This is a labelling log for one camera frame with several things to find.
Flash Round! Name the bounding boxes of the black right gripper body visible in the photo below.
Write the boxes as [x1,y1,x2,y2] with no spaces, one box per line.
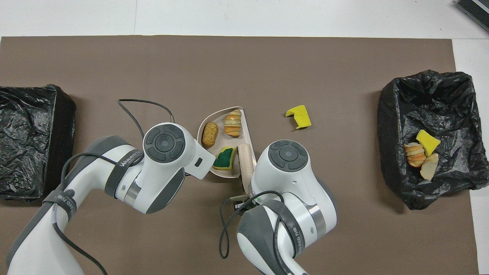
[234,194,256,210]

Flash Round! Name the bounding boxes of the beige hand brush black bristles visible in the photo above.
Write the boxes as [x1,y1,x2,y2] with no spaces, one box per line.
[237,144,256,193]

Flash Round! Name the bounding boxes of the green yellow sponge piece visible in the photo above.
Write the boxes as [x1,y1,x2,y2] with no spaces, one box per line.
[212,147,236,170]

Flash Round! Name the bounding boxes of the beige plastic dustpan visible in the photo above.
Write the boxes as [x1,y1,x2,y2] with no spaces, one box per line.
[197,107,253,179]

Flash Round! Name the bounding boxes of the brown bread roll piece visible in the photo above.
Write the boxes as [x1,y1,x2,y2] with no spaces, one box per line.
[202,122,219,147]

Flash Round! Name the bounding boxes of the striped croissant piece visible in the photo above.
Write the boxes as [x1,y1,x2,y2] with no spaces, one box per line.
[224,110,242,137]
[404,142,426,168]

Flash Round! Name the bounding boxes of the notched yellow sponge piece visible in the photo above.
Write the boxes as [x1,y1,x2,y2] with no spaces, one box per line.
[285,105,312,129]

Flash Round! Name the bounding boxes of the pale bread piece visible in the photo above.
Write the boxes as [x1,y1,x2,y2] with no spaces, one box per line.
[420,153,439,181]

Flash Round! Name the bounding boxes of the black bag lined trash bin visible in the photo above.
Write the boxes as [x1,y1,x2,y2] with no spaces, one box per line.
[0,84,76,201]
[377,70,489,210]

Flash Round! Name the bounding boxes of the brown table mat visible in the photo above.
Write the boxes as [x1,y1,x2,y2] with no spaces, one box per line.
[0,36,479,275]

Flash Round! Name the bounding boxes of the dark ribbed panel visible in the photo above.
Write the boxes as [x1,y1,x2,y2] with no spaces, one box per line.
[454,0,489,33]

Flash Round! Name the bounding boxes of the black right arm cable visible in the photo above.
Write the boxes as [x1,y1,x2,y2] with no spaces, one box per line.
[219,190,286,259]

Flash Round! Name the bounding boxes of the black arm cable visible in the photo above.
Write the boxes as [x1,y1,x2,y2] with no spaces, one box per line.
[219,190,286,259]
[52,99,176,275]

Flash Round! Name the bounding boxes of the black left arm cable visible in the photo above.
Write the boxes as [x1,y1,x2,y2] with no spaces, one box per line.
[52,99,176,275]

